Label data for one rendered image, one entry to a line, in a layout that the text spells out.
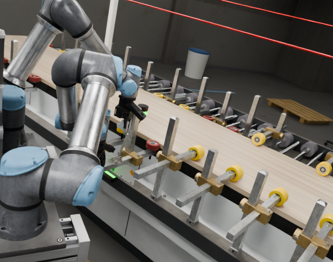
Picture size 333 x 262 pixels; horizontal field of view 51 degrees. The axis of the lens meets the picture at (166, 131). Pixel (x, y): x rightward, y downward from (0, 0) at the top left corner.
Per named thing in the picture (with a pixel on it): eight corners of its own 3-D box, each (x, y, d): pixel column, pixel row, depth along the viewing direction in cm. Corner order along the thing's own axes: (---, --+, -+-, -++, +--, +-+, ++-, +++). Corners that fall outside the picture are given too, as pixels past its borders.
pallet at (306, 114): (334, 126, 670) (336, 121, 666) (305, 126, 632) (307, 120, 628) (290, 104, 764) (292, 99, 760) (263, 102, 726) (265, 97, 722)
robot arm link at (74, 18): (76, -8, 124) (144, 87, 156) (67, -11, 132) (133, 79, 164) (51, 13, 123) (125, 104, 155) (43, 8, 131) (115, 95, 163)
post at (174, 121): (155, 200, 186) (175, 118, 168) (151, 197, 188) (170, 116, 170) (159, 198, 189) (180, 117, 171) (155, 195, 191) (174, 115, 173)
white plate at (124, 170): (132, 186, 194) (136, 170, 191) (102, 165, 208) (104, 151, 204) (133, 185, 195) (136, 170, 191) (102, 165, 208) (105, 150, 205)
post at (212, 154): (190, 234, 175) (215, 151, 157) (184, 231, 177) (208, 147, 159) (194, 232, 178) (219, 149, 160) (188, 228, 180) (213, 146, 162)
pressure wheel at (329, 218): (315, 222, 157) (327, 237, 155) (330, 214, 153) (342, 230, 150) (318, 217, 162) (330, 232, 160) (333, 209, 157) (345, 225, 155)
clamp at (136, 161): (135, 166, 191) (137, 158, 189) (118, 156, 198) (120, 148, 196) (142, 164, 195) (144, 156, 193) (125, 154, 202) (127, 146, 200)
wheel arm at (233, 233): (232, 242, 131) (235, 235, 129) (224, 237, 133) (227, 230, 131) (281, 199, 169) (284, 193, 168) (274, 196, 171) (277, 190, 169)
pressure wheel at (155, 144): (150, 163, 203) (154, 146, 198) (140, 157, 207) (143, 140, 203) (158, 160, 209) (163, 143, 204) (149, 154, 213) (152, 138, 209)
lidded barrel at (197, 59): (178, 71, 818) (184, 46, 795) (196, 74, 842) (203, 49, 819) (189, 78, 778) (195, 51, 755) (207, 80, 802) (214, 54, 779)
